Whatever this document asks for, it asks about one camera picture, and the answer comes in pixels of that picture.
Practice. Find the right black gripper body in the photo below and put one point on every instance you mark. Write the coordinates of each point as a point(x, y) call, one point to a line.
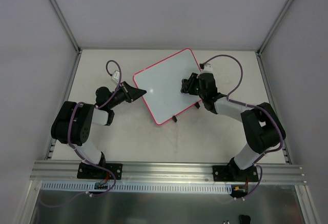
point(192, 83)

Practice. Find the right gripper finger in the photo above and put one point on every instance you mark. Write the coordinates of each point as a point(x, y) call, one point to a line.
point(192, 80)
point(193, 90)

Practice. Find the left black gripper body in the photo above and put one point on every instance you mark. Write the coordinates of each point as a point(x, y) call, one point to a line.
point(127, 93)

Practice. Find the black whiteboard eraser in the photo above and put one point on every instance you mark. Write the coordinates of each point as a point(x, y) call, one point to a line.
point(185, 86)

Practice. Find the pink framed whiteboard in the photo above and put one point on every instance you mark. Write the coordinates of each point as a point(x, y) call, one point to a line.
point(163, 81)

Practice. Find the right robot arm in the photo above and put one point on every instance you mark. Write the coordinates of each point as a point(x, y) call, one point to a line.
point(263, 131)

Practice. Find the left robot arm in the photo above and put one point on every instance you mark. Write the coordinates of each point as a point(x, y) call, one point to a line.
point(73, 123)

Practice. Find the black object bottom edge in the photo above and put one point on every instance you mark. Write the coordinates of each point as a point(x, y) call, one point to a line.
point(244, 219)

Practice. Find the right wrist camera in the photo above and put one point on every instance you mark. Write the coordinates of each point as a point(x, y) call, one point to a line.
point(206, 68)

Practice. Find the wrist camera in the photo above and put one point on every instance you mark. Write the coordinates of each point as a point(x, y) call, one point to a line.
point(116, 77)
point(206, 68)

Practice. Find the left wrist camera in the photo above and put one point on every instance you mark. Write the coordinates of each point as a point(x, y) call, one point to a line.
point(116, 77)

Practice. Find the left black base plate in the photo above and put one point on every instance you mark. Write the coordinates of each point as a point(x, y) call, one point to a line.
point(86, 171)

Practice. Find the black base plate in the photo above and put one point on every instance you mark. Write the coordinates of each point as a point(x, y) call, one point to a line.
point(86, 171)
point(220, 172)

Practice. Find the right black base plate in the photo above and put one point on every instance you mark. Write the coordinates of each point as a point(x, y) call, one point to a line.
point(220, 172)

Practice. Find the slotted cable duct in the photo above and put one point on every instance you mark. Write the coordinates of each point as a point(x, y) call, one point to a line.
point(138, 187)

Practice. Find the left aluminium frame post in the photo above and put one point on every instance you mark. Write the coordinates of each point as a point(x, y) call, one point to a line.
point(63, 22)

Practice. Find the aluminium frame post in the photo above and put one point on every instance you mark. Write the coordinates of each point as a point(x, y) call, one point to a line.
point(273, 28)
point(63, 22)

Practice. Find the aluminium mounting rail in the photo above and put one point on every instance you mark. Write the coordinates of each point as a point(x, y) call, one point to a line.
point(172, 173)

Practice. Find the right aluminium frame post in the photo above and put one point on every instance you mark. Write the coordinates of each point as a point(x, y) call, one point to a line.
point(273, 28)

